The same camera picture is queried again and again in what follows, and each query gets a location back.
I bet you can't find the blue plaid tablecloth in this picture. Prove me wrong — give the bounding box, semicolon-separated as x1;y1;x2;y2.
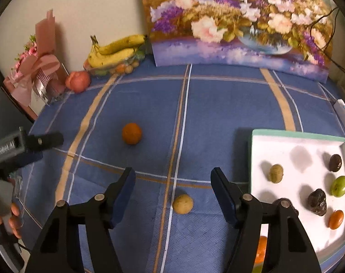
17;63;345;273

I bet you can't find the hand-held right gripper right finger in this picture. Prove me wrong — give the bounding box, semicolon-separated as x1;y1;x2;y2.
210;167;322;273

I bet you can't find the clear fruit bowl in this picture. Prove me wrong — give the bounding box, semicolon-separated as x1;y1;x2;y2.
84;50;146;77

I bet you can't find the reddish brown date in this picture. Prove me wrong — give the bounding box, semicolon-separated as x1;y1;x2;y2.
328;154;343;173

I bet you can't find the red peach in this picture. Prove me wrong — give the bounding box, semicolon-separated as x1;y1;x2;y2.
65;71;91;94

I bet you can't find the person's left hand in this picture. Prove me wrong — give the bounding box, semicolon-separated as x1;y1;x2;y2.
0;203;23;239

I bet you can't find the black cable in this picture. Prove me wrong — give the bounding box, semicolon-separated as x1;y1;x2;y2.
309;6;345;78

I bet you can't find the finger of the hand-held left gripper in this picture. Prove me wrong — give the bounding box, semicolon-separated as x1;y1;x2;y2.
25;131;64;152
15;150;44;168

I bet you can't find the tan longan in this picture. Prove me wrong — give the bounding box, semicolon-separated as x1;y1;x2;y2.
269;164;284;184
172;194;194;215

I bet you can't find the pink wrapped bouquet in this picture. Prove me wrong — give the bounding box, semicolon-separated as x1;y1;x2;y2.
3;9;69;107

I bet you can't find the yellow banana bunch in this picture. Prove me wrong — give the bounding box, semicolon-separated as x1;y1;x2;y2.
87;34;148;69

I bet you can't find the green jujube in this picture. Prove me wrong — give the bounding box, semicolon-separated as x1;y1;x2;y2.
331;176;345;198

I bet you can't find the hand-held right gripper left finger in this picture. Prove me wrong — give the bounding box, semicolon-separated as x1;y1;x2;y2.
25;167;137;273

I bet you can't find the white box tray teal rim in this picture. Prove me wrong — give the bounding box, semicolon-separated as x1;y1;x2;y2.
248;129;345;268

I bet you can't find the small orange citrus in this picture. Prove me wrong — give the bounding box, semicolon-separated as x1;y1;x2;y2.
254;235;268;265
328;210;345;230
122;122;143;145

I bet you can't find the flower painting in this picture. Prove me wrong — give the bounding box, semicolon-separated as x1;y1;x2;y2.
137;0;336;85

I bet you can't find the white power strip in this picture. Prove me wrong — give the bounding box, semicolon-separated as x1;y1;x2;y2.
333;99;345;139

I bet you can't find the large dark wrinkled date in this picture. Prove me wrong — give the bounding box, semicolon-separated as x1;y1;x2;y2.
307;188;328;216

